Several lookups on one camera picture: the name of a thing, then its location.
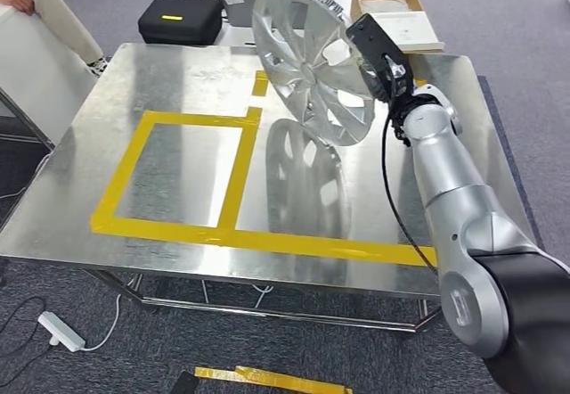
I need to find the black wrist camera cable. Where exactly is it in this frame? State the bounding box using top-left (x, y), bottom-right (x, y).
top-left (381, 116), bottom-right (440, 277)

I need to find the white table with black frame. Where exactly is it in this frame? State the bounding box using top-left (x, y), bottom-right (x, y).
top-left (0, 4), bottom-right (98, 227)

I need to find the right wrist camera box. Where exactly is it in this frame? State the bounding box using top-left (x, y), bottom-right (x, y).
top-left (346, 12), bottom-right (415, 104)

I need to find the black power cable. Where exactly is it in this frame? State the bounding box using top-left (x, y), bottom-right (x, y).
top-left (0, 295), bottom-right (48, 390)

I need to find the black carrying case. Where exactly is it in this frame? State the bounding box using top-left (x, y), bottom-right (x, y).
top-left (138, 0), bottom-right (224, 45)

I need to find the stainless steel workbench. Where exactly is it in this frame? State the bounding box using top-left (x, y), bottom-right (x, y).
top-left (0, 43), bottom-right (538, 334)

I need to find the thin white floor cable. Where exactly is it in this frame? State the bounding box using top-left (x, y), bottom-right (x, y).
top-left (0, 154), bottom-right (51, 201)

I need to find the white power strip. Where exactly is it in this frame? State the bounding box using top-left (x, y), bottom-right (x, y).
top-left (38, 311), bottom-right (86, 354)

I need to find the black robot foot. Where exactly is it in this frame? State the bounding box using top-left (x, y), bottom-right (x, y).
top-left (169, 370), bottom-right (201, 394)

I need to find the white flat box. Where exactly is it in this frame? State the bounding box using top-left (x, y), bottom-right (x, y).
top-left (372, 10), bottom-right (446, 53)

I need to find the person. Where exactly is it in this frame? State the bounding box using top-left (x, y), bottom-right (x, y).
top-left (0, 0), bottom-right (109, 78)

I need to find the white power cable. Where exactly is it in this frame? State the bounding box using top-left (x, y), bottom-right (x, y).
top-left (82, 284), bottom-right (274, 352)

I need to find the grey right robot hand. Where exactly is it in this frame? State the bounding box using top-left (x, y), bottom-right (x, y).
top-left (356, 51), bottom-right (389, 103)

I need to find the silver plastic wheel cover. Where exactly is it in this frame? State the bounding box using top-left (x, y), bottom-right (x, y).
top-left (251, 0), bottom-right (377, 147)

